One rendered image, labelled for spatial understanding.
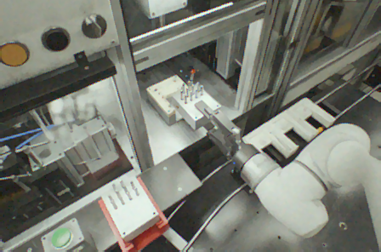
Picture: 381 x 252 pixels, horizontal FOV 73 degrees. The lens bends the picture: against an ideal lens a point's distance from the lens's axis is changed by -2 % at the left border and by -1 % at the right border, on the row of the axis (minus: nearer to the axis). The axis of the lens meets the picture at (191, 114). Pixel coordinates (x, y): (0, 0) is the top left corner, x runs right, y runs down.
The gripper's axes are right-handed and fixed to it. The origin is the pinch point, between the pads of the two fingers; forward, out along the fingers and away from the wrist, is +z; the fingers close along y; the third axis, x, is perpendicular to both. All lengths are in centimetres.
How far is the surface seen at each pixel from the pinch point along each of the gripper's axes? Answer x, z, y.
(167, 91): 0.5, 20.4, -6.2
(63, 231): 46.1, -8.6, -0.1
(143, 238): 32.1, -16.5, -11.9
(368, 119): -82, -26, -36
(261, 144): -17.4, -11.8, -16.8
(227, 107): -16.3, 6.0, -12.8
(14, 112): 40, -4, 32
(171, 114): 5.0, 11.3, -7.2
